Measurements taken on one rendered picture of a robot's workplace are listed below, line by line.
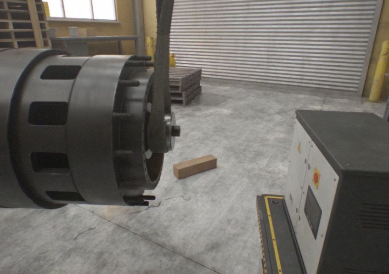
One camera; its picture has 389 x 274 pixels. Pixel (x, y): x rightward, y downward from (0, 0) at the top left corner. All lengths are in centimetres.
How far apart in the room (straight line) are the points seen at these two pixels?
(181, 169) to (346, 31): 453
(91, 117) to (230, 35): 576
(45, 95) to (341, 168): 81
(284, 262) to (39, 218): 158
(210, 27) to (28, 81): 589
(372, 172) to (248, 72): 555
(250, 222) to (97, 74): 140
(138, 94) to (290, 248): 90
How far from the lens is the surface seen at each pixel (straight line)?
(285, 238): 129
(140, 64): 79
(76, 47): 561
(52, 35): 554
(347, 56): 589
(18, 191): 87
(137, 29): 771
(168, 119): 85
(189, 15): 683
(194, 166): 224
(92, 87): 74
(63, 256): 176
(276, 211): 143
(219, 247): 165
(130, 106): 74
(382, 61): 559
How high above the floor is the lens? 118
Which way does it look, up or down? 21 degrees down
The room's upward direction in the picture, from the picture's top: straight up
